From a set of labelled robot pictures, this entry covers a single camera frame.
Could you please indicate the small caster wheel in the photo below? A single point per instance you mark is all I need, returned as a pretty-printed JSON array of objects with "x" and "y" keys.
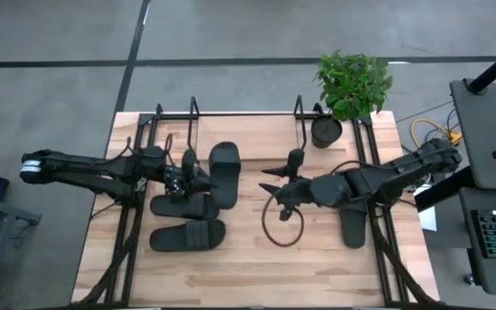
[{"x": 470, "y": 280}]

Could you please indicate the black rubber slide sandal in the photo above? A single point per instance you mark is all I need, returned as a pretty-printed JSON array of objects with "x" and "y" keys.
[
  {"x": 187, "y": 236},
  {"x": 196, "y": 208},
  {"x": 226, "y": 163},
  {"x": 353, "y": 228}
]

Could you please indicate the black metal rig frame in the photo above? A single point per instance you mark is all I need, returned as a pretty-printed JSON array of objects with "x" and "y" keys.
[{"x": 138, "y": 217}]

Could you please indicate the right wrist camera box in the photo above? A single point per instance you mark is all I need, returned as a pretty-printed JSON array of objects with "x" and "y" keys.
[{"x": 296, "y": 163}]

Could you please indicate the wooden shelf black metal frame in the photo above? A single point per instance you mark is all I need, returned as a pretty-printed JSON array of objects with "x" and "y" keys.
[{"x": 256, "y": 133}]

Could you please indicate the thick black pole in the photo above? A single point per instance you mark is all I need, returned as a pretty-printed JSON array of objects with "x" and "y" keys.
[{"x": 493, "y": 69}]

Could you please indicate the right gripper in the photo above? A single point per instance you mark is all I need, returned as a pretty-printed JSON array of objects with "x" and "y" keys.
[{"x": 297, "y": 191}]

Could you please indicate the grey desk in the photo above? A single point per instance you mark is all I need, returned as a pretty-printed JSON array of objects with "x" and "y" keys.
[{"x": 485, "y": 129}]

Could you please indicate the green plant in black pot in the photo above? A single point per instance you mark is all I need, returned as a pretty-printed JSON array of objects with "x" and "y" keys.
[{"x": 351, "y": 86}]

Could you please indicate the white paper sheet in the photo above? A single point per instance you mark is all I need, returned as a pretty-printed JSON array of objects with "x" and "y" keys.
[{"x": 428, "y": 219}]

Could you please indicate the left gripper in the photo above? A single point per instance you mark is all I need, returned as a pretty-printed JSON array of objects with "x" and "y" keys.
[{"x": 181, "y": 183}]

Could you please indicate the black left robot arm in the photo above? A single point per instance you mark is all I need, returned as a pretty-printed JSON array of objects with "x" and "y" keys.
[{"x": 80, "y": 167}]

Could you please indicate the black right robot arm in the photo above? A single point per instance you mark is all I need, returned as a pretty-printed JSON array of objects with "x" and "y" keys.
[{"x": 403, "y": 170}]

